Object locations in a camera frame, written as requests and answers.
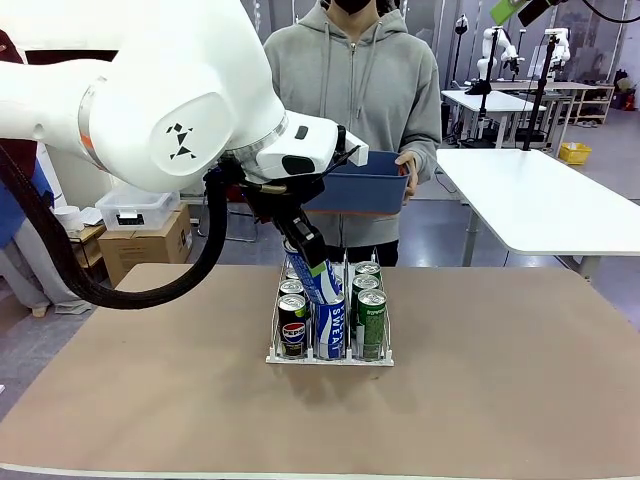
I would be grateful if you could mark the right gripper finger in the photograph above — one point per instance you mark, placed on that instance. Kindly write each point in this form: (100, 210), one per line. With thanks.
(535, 11)
(505, 10)

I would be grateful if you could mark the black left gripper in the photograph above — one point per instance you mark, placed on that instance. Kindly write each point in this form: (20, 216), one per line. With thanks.
(272, 207)

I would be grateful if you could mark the blue Pocari Sweat can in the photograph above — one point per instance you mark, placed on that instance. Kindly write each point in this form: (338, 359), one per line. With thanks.
(302, 277)
(330, 325)

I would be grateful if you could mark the black Pepsi can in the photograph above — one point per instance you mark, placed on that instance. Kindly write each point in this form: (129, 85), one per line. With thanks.
(290, 274)
(290, 287)
(292, 330)

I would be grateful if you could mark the green beverage can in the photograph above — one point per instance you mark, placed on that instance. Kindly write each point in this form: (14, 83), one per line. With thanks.
(367, 268)
(366, 282)
(371, 330)

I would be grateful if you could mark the person's left forearm gray sleeve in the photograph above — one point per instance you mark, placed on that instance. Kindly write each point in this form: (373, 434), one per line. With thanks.
(429, 150)

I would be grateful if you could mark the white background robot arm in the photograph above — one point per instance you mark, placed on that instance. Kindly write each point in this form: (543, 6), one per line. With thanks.
(562, 50)
(486, 67)

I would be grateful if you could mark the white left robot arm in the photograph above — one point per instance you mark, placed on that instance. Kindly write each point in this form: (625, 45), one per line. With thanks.
(150, 75)

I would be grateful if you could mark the clear white can dispenser rack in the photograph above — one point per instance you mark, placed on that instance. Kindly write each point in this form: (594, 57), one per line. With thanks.
(330, 361)

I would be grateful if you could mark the person's left hand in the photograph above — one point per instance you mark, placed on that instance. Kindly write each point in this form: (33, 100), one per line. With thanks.
(413, 172)

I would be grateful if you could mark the person's black trousers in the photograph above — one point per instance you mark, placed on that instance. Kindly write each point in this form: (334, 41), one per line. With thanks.
(385, 255)

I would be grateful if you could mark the black tripod stand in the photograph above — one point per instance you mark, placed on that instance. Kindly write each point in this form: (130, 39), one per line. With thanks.
(538, 100)

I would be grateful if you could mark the white background table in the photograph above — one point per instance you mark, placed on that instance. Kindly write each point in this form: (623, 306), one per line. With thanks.
(500, 100)

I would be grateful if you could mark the wooden background desk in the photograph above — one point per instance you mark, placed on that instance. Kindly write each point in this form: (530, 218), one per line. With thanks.
(590, 100)

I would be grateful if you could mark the yellow plastic crate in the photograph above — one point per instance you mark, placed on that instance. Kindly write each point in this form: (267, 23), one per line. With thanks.
(575, 155)

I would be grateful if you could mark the person's gray hoodie torso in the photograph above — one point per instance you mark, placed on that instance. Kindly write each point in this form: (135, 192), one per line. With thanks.
(375, 90)

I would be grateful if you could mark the black face mask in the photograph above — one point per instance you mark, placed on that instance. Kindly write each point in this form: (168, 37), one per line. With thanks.
(352, 5)

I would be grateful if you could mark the brown cardboard box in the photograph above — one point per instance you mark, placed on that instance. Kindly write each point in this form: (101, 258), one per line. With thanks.
(145, 250)

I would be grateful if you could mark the clear plastic storage box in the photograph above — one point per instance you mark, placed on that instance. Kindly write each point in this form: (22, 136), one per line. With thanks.
(135, 205)

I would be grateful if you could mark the large white table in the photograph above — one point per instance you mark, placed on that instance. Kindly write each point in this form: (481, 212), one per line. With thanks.
(525, 200)

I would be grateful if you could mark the bystander in blue clothes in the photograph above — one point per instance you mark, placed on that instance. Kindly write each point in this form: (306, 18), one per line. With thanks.
(15, 210)

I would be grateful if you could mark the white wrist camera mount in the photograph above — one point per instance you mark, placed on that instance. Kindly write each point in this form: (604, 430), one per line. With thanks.
(359, 156)

